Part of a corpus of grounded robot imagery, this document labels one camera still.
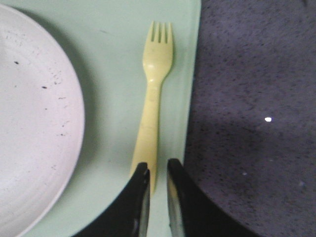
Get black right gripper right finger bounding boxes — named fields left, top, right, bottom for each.
left=167, top=158, right=258, bottom=237

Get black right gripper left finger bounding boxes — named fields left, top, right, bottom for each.
left=76, top=162, right=150, bottom=237

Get white speckled plate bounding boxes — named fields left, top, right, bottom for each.
left=0, top=5, right=84, bottom=237

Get yellow plastic fork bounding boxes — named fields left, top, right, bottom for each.
left=130, top=21, right=174, bottom=194

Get light green plastic tray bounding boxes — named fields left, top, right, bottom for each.
left=0, top=0, right=201, bottom=237

